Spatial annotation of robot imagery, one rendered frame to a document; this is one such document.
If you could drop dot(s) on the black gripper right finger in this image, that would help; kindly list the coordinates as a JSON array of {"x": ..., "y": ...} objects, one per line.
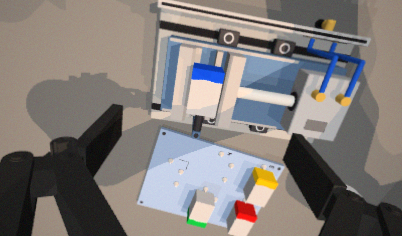
[{"x": 343, "y": 209}]

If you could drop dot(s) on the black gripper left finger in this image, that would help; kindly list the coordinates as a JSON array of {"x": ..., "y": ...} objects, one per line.
[{"x": 62, "y": 174}]

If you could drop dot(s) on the white block with blue end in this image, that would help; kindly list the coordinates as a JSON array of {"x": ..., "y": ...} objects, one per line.
[{"x": 205, "y": 89}]

